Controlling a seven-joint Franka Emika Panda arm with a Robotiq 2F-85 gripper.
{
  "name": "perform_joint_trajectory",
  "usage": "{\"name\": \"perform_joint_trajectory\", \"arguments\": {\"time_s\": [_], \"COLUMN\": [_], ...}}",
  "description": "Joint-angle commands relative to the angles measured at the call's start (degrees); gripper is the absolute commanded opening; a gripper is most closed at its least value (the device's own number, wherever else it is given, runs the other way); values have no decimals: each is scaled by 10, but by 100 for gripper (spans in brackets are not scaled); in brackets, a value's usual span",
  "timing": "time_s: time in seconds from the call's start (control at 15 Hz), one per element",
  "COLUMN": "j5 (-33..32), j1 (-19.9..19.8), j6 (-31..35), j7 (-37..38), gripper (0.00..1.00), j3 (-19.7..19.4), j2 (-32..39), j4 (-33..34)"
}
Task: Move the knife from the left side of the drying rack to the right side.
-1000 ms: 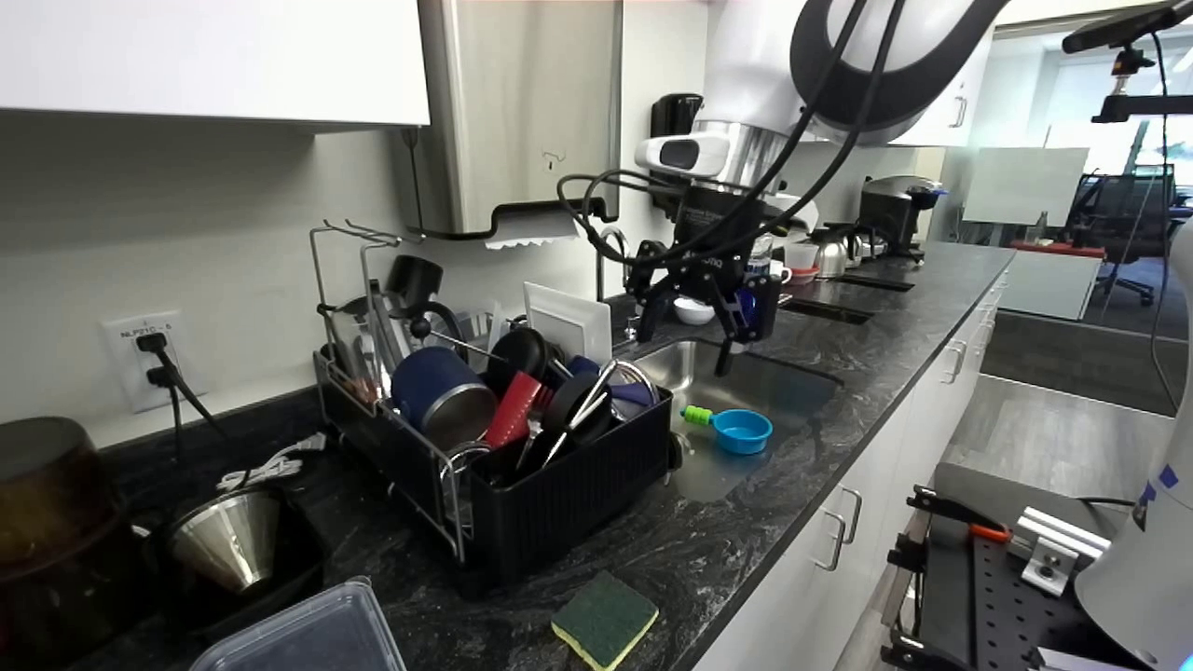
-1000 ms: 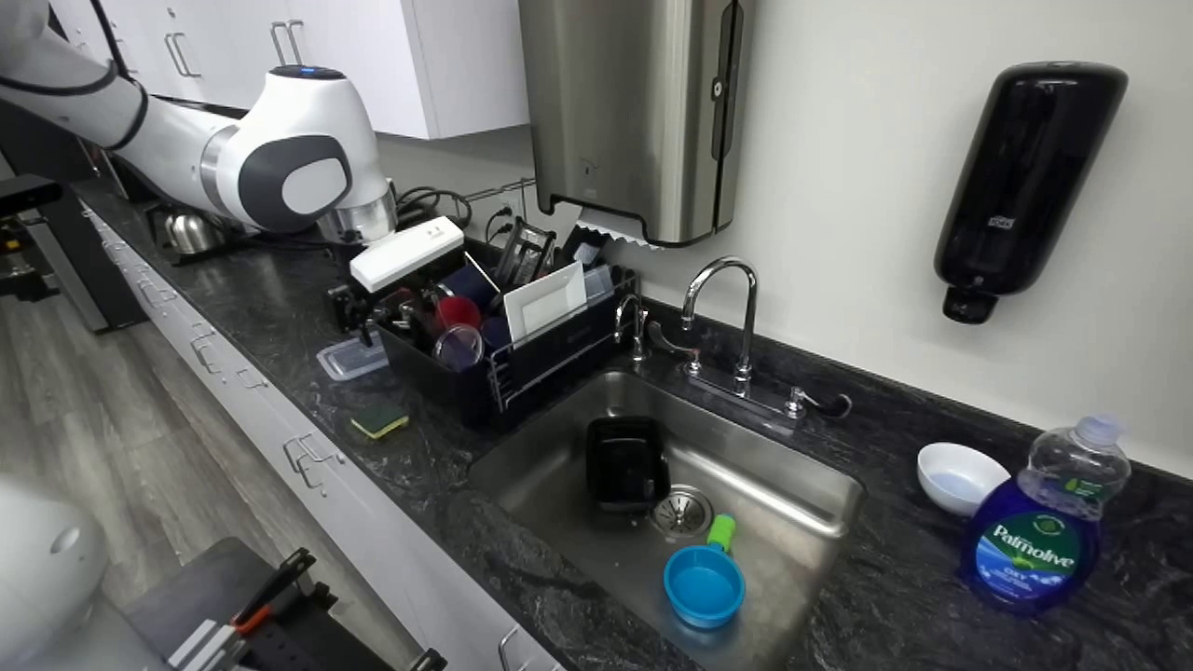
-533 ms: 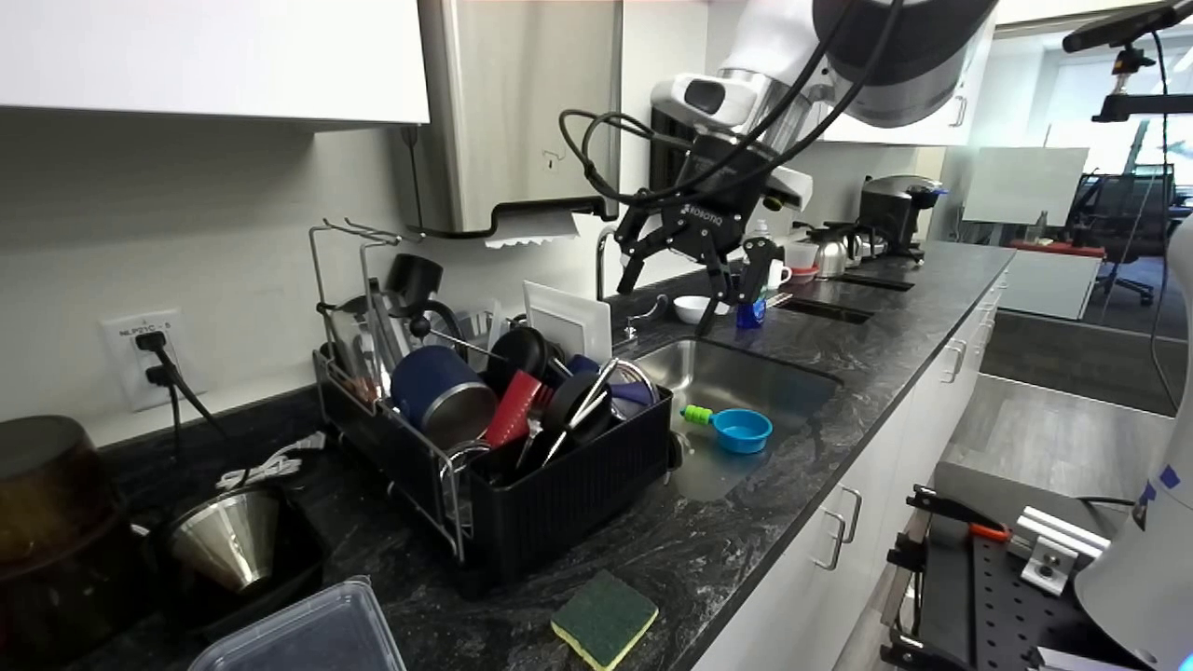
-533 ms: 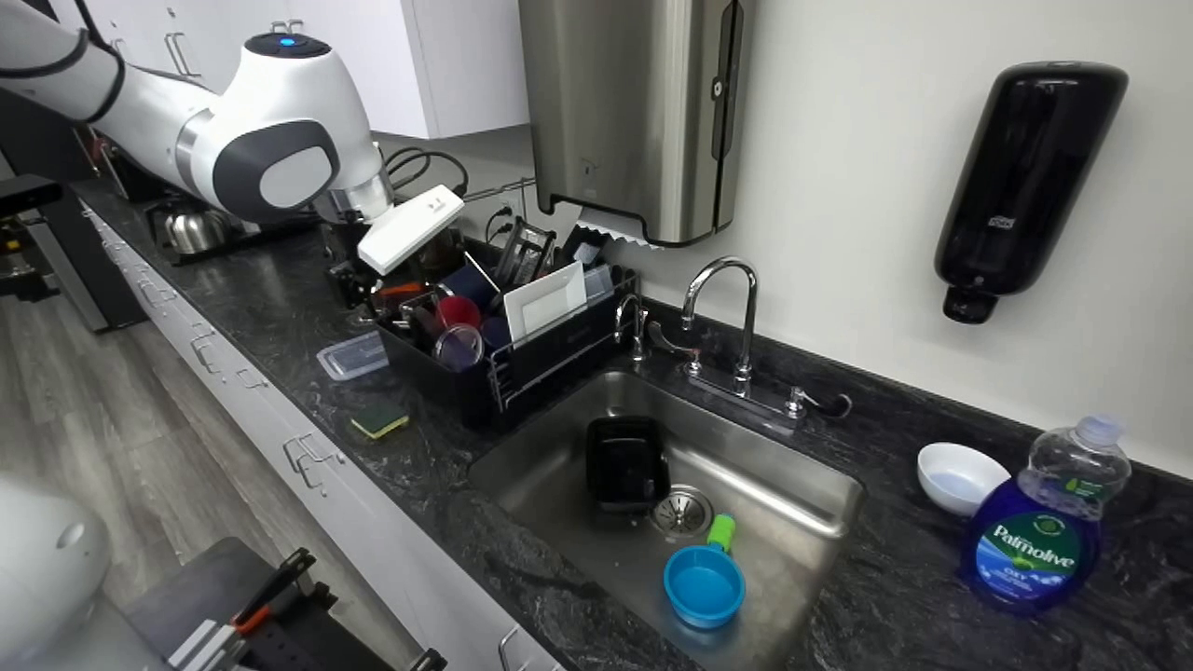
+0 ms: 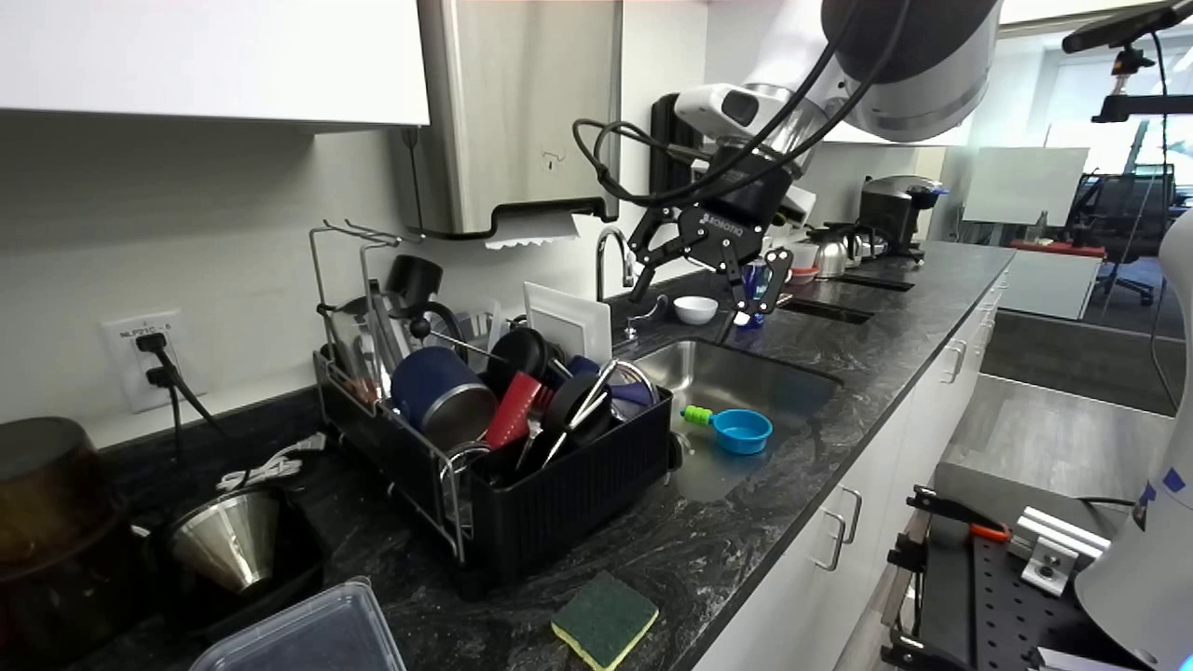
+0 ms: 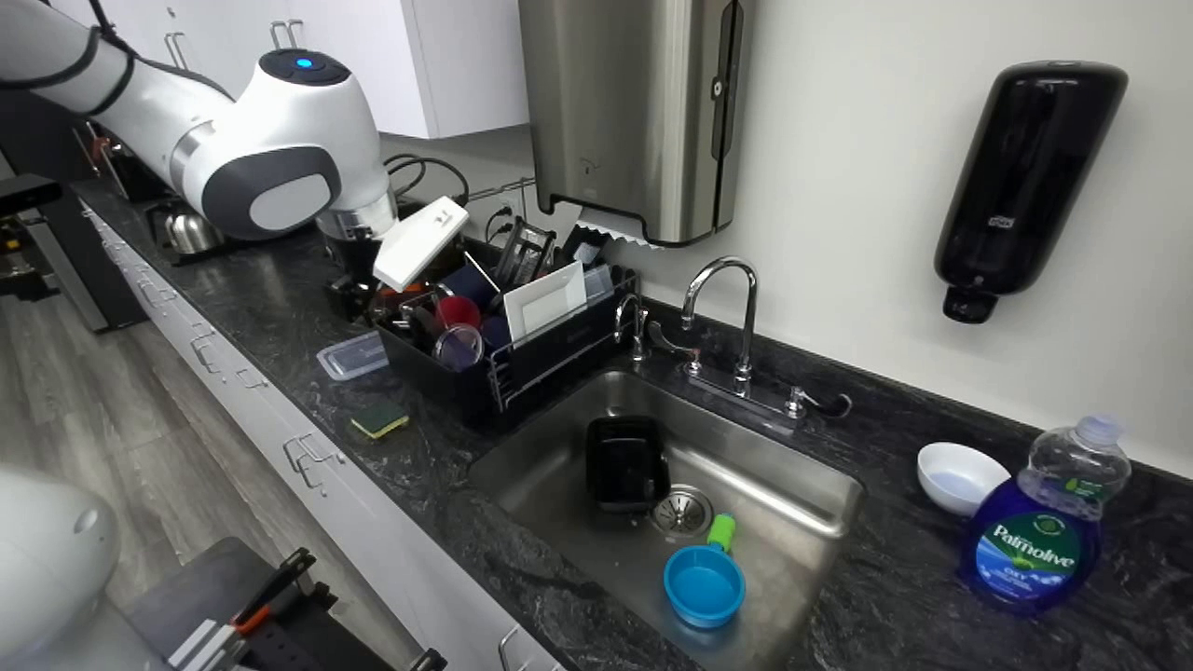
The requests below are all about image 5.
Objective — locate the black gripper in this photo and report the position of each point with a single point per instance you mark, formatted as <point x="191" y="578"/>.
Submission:
<point x="748" y="198"/>

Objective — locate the small white bowl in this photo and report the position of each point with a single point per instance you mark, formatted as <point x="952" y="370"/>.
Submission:
<point x="695" y="309"/>

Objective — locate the clear drinking glass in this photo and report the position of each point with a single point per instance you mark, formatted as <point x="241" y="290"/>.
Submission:
<point x="633" y="390"/>

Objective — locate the frosted glass panel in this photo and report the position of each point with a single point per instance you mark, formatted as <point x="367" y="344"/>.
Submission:
<point x="1028" y="189"/>

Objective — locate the black camera on mount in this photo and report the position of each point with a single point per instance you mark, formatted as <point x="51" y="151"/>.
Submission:
<point x="1118" y="30"/>

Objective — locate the black perforated breadboard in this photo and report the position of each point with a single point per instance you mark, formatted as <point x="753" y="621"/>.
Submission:
<point x="983" y="611"/>

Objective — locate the red cup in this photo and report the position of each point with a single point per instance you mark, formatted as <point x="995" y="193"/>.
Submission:
<point x="512" y="411"/>

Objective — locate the white lower cabinets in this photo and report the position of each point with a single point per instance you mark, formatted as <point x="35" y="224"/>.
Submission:
<point x="870" y="473"/>

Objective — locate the chrome sink faucet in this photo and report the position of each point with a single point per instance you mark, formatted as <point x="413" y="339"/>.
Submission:
<point x="597" y="265"/>

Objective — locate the stainless paper towel dispenser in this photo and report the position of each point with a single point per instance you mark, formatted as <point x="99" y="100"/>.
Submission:
<point x="522" y="114"/>

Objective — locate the silver metal bracket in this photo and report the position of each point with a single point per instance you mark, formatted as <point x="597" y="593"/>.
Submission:
<point x="1058" y="547"/>

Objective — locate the black round ladle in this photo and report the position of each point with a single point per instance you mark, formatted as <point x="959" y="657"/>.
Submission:
<point x="514" y="356"/>

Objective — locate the white upper cabinet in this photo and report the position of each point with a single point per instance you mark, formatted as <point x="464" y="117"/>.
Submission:
<point x="211" y="59"/>

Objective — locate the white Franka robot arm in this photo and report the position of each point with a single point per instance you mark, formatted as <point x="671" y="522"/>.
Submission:
<point x="917" y="60"/>

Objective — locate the white cutting board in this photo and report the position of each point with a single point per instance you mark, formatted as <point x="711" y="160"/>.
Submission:
<point x="569" y="324"/>

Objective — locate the black counter mat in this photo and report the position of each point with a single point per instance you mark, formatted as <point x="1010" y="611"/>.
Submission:
<point x="826" y="311"/>

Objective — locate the clear plastic food container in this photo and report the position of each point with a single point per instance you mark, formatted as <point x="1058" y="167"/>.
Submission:
<point x="309" y="634"/>

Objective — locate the black cup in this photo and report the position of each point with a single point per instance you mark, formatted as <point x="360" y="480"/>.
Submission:
<point x="577" y="402"/>

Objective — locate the steel cone funnel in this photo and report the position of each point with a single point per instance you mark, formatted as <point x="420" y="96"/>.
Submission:
<point x="224" y="540"/>

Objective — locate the stainless steel sink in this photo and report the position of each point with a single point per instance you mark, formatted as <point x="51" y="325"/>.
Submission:
<point x="748" y="376"/>

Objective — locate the blue steel tumbler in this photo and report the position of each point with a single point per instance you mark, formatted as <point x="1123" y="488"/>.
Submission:
<point x="432" y="394"/>

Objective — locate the black coffee machine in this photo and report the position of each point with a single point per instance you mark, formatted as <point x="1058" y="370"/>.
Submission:
<point x="897" y="209"/>

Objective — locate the white wall outlet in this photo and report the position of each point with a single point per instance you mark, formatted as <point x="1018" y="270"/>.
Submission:
<point x="132" y="376"/>

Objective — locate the black wall soap dispenser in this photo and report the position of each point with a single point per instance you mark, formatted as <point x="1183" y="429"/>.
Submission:
<point x="669" y="136"/>

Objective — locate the green yellow sponge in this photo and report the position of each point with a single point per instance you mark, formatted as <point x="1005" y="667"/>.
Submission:
<point x="605" y="616"/>

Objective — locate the blue dish soap bottle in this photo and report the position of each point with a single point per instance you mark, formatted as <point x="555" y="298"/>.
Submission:
<point x="748" y="304"/>

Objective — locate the black dish drying rack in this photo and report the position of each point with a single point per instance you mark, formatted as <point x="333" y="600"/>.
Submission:
<point x="560" y="508"/>

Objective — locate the dark brown pot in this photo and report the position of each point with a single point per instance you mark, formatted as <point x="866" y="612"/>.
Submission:
<point x="51" y="534"/>

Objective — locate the black mug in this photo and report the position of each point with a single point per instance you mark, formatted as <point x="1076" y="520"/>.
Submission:
<point x="415" y="285"/>

